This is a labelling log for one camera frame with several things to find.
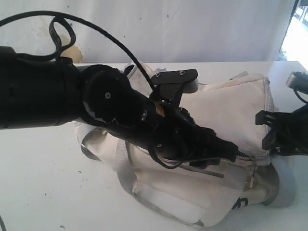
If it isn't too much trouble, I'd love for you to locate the white fabric backpack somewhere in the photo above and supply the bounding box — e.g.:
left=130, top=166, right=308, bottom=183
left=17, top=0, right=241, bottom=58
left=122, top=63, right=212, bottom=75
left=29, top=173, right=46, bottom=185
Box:
left=77, top=61, right=296, bottom=228

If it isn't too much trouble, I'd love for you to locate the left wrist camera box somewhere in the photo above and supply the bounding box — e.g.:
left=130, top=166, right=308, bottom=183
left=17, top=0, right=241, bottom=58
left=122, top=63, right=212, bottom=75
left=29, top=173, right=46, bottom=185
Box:
left=150, top=69, right=198, bottom=107

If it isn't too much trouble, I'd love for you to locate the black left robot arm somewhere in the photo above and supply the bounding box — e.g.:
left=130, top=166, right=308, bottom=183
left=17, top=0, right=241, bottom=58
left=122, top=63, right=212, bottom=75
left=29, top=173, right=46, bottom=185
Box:
left=0, top=47, right=238, bottom=169

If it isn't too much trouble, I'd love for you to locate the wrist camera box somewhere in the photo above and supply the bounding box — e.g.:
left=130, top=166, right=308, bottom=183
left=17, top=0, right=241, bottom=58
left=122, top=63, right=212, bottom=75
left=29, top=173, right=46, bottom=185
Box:
left=150, top=69, right=198, bottom=107
left=286, top=72, right=308, bottom=94

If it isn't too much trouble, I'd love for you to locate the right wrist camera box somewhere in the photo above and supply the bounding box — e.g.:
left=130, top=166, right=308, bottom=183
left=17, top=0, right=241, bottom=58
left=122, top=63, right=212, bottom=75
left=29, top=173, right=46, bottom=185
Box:
left=286, top=72, right=308, bottom=94

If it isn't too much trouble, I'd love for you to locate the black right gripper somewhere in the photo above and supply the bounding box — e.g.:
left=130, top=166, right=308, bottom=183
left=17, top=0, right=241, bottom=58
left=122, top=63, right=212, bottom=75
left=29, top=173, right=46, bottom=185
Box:
left=255, top=104, right=308, bottom=155

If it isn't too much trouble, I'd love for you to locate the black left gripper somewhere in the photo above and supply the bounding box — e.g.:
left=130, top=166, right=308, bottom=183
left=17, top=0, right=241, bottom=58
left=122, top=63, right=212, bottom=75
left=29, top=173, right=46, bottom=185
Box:
left=105, top=93, right=239, bottom=169

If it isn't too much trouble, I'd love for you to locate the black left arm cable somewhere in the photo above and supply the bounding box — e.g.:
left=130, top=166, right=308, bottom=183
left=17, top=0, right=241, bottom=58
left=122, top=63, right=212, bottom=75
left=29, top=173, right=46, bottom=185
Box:
left=0, top=10, right=159, bottom=94

